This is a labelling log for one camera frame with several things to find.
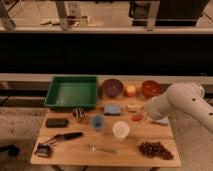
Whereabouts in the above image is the red pepper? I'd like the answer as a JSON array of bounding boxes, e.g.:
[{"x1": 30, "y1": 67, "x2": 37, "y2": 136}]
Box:
[{"x1": 131, "y1": 114, "x2": 144, "y2": 121}]

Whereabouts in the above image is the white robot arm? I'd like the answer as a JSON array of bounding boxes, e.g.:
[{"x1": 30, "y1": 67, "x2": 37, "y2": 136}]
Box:
[{"x1": 145, "y1": 82, "x2": 213, "y2": 130}]

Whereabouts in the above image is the blue plastic cup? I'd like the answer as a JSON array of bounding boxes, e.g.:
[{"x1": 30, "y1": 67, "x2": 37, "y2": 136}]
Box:
[{"x1": 91, "y1": 115, "x2": 104, "y2": 131}]

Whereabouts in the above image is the white plastic cup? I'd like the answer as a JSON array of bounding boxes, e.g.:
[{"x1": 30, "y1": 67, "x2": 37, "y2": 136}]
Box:
[{"x1": 112, "y1": 121, "x2": 130, "y2": 140}]

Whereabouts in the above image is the purple bowl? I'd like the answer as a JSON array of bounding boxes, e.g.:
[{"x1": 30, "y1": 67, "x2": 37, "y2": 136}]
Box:
[{"x1": 101, "y1": 79, "x2": 124, "y2": 98}]

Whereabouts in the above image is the apple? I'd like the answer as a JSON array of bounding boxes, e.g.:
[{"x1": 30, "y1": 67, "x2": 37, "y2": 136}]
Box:
[{"x1": 126, "y1": 85, "x2": 137, "y2": 97}]

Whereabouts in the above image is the blue sponge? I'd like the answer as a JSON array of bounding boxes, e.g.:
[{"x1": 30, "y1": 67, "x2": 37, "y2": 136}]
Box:
[{"x1": 104, "y1": 105, "x2": 122, "y2": 116}]

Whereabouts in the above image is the banana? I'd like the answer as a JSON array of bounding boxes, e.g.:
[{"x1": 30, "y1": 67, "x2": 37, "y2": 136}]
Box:
[{"x1": 126, "y1": 105, "x2": 144, "y2": 113}]

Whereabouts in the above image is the green plastic tray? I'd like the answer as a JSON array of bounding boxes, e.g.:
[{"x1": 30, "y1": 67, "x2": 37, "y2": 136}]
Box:
[{"x1": 44, "y1": 76, "x2": 98, "y2": 110}]

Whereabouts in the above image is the orange bowl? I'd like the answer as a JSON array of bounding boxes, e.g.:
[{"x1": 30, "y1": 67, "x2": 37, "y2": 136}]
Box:
[{"x1": 141, "y1": 80, "x2": 161, "y2": 98}]

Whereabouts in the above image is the metal fork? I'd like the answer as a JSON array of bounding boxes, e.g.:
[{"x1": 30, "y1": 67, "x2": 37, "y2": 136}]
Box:
[{"x1": 88, "y1": 144, "x2": 116, "y2": 154}]

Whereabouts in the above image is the black rectangular block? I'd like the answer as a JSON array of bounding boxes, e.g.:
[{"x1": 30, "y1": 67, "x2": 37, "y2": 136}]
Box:
[{"x1": 45, "y1": 118, "x2": 68, "y2": 128}]

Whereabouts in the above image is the grey blue cloth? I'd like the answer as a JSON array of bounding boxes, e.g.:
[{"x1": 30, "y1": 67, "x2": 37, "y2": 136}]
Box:
[{"x1": 150, "y1": 117, "x2": 169, "y2": 126}]

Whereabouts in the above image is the bunch of dark grapes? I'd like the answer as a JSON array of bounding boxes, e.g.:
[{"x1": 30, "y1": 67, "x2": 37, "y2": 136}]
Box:
[{"x1": 139, "y1": 141, "x2": 174, "y2": 160}]

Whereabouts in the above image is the small black metal clip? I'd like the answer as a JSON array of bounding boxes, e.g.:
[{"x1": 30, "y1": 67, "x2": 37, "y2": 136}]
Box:
[{"x1": 34, "y1": 144, "x2": 52, "y2": 157}]

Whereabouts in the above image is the black object on floor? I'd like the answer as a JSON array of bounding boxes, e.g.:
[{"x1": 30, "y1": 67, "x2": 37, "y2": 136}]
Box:
[{"x1": 0, "y1": 145, "x2": 20, "y2": 157}]

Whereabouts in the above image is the black handled knife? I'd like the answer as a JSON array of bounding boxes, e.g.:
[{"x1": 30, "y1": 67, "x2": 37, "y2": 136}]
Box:
[{"x1": 42, "y1": 132, "x2": 83, "y2": 144}]

